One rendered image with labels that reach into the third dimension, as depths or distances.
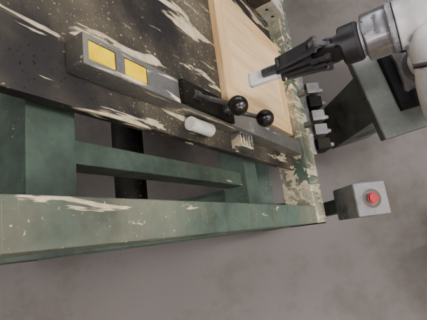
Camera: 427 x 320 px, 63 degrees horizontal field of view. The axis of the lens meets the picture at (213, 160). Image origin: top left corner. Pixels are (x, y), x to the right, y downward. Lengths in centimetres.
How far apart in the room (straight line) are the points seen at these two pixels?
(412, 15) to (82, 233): 60
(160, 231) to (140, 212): 5
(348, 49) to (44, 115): 53
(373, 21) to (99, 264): 188
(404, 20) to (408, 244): 193
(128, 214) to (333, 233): 189
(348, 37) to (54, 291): 199
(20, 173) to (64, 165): 6
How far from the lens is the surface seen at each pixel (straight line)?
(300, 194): 131
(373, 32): 71
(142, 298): 217
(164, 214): 55
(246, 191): 102
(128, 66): 60
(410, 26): 71
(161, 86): 65
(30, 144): 53
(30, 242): 41
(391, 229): 245
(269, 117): 74
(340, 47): 72
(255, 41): 127
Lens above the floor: 212
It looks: 76 degrees down
